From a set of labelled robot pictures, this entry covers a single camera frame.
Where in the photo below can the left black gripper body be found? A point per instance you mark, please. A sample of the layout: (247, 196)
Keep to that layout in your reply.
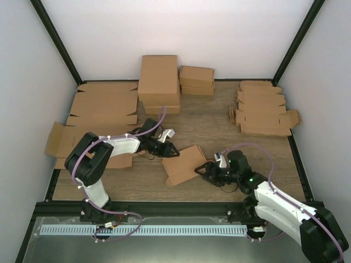
(158, 150)

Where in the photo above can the small cardboard box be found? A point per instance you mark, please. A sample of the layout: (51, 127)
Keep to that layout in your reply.
(196, 76)
(195, 90)
(182, 168)

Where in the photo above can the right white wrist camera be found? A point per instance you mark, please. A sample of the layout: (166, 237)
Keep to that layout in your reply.
(220, 160)

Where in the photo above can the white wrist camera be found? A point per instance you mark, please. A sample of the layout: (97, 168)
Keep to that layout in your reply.
(166, 134)
(220, 160)

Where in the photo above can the light blue cable duct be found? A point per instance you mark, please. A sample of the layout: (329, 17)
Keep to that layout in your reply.
(146, 230)

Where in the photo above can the large folded cardboard box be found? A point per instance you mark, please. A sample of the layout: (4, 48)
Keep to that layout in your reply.
(158, 82)

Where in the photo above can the large flat cardboard sheet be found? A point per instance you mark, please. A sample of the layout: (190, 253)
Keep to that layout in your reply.
(104, 108)

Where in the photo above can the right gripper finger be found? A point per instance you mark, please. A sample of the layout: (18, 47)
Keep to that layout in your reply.
(207, 169)
(212, 179)

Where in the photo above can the left black frame post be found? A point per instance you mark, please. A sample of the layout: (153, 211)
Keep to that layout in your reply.
(51, 30)

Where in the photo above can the small folded cardboard box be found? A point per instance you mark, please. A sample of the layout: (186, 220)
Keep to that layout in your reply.
(196, 76)

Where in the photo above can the right black frame post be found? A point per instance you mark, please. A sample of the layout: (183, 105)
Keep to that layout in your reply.
(298, 38)

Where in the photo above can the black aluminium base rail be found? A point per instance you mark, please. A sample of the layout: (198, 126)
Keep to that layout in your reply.
(233, 211)

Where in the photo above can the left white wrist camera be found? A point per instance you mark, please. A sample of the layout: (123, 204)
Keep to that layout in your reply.
(166, 134)

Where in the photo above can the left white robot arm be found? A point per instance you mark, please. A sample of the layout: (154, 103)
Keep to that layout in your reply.
(88, 161)

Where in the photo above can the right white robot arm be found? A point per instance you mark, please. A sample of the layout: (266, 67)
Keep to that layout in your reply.
(316, 230)

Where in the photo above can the stack of flat cardboard blanks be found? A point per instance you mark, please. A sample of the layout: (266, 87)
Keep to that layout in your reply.
(261, 110)

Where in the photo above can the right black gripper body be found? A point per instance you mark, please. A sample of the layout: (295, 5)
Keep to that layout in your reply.
(224, 177)

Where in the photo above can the black frame post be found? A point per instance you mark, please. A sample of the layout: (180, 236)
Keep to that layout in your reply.
(51, 30)
(298, 38)

